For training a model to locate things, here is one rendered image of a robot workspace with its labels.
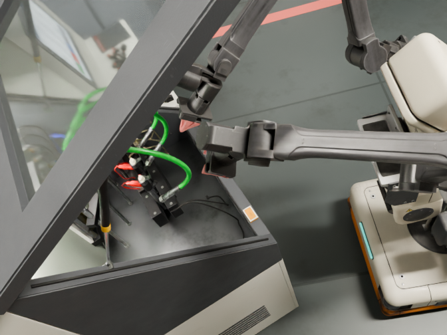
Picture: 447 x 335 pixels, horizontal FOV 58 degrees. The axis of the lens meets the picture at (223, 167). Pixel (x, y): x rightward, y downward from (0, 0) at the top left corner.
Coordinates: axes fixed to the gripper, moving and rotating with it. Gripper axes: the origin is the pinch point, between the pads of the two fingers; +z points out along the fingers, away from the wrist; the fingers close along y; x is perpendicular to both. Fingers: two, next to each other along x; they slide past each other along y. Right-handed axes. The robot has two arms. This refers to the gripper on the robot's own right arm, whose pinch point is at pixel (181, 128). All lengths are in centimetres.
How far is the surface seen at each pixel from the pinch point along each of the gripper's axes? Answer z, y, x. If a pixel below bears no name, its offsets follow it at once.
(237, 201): 15.1, -26.0, 13.3
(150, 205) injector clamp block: 33.5, -3.1, 5.3
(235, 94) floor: 70, -103, -122
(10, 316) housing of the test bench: 18, 41, 47
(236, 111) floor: 73, -101, -107
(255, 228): 13.1, -28.1, 25.1
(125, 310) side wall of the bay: 28, 12, 43
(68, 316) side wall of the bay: 24, 28, 46
